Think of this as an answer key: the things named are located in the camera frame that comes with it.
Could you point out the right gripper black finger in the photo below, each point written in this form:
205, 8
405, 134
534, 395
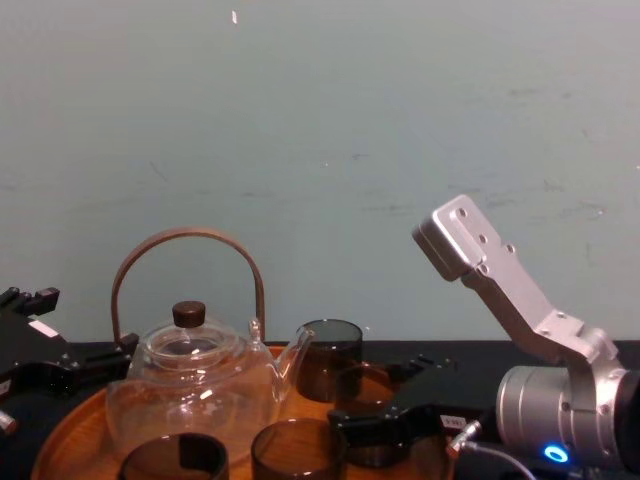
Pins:
425, 370
370, 425

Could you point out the black table cloth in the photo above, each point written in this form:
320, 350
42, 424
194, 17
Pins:
475, 357

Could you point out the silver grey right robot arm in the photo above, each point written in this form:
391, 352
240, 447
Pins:
540, 400

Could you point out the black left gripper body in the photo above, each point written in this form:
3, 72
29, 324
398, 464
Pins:
25, 350

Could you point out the round brown wooden tray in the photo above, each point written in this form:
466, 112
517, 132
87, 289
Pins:
75, 435

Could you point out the smoked brown glass cup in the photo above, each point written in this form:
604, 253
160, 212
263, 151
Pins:
295, 450
327, 360
200, 457
370, 456

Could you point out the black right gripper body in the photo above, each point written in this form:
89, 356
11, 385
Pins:
470, 400

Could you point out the glass lid with brown knob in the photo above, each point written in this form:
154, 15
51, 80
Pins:
189, 314

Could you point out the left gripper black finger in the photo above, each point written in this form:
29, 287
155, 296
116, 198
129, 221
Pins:
35, 300
95, 367

